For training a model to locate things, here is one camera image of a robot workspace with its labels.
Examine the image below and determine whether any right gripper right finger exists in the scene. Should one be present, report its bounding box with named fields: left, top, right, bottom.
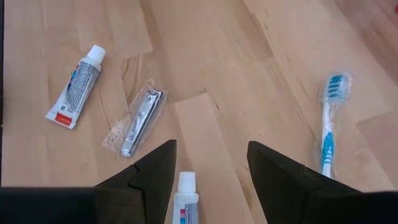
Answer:
left=247, top=141, right=398, bottom=224

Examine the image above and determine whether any white travel toothpaste tube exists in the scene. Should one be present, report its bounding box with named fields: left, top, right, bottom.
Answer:
left=45, top=44, right=107, bottom=130
left=172, top=170, right=200, bottom=224

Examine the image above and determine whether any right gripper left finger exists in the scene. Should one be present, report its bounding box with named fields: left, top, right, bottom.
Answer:
left=0, top=139, right=178, bottom=224

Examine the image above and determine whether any blue toothbrush in clear wrap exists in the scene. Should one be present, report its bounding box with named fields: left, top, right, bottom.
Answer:
left=317, top=70, right=354, bottom=179

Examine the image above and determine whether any wrapped silver nail clipper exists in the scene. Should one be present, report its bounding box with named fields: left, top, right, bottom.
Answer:
left=101, top=78, right=169, bottom=158

